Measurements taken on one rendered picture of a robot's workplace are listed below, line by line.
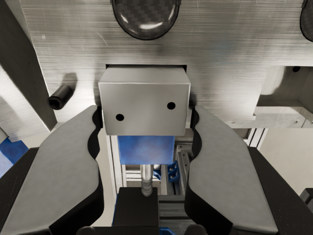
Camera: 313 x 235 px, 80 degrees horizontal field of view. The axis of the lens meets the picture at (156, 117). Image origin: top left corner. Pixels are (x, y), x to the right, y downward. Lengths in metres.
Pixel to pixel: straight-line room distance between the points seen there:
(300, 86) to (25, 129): 0.26
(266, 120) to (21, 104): 0.29
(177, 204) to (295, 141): 1.25
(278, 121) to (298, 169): 1.61
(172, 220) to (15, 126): 0.42
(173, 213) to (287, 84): 0.43
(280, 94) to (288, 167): 1.65
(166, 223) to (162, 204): 0.05
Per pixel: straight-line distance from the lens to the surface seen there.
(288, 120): 0.32
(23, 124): 0.23
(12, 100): 0.22
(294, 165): 1.85
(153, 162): 0.15
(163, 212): 0.54
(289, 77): 0.20
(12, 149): 0.25
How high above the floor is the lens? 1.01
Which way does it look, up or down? 58 degrees down
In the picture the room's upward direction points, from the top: 177 degrees clockwise
